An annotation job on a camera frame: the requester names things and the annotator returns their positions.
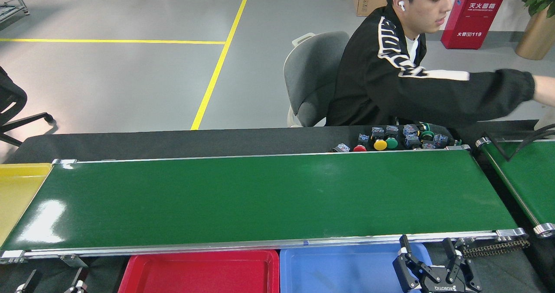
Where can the grey blue switch block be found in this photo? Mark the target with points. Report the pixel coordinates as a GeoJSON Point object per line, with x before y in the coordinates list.
{"type": "Point", "coordinates": [341, 148]}

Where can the yellow push button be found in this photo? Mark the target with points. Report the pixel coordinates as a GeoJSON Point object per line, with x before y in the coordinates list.
{"type": "Point", "coordinates": [380, 144]}

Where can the green plant in gold pot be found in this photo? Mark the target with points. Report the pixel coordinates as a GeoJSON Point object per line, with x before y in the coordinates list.
{"type": "Point", "coordinates": [535, 37]}

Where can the metal shelf rack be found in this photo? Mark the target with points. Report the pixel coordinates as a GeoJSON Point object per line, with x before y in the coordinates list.
{"type": "Point", "coordinates": [8, 9]}

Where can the long green conveyor belt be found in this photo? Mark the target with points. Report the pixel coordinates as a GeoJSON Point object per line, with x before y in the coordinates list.
{"type": "Point", "coordinates": [260, 197]}

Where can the grey office chair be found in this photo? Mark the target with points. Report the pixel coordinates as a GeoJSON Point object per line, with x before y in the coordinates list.
{"type": "Point", "coordinates": [312, 76]}

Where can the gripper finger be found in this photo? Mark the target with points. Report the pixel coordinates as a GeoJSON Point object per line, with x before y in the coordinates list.
{"type": "Point", "coordinates": [466, 273]}
{"type": "Point", "coordinates": [78, 284]}
{"type": "Point", "coordinates": [409, 271]}
{"type": "Point", "coordinates": [26, 284]}

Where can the person's left hand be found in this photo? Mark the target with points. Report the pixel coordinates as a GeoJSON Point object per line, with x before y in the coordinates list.
{"type": "Point", "coordinates": [545, 90]}

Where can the red fire extinguisher box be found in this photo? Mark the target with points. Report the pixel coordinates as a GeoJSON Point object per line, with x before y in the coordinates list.
{"type": "Point", "coordinates": [472, 20]}

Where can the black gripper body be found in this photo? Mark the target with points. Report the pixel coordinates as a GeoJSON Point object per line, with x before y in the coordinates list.
{"type": "Point", "coordinates": [446, 286]}

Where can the red plastic tray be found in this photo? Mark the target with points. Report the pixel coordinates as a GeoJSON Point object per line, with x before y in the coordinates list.
{"type": "Point", "coordinates": [195, 275]}

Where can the blue plastic tray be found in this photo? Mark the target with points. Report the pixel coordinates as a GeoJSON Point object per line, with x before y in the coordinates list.
{"type": "Point", "coordinates": [338, 271]}

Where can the red push button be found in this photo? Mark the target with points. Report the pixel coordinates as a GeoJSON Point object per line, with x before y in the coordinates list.
{"type": "Point", "coordinates": [360, 148]}
{"type": "Point", "coordinates": [410, 130]}

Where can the person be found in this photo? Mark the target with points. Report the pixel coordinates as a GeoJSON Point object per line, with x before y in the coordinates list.
{"type": "Point", "coordinates": [377, 80]}

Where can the yellow plastic bin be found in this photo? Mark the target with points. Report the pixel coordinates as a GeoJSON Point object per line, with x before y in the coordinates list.
{"type": "Point", "coordinates": [17, 193]}

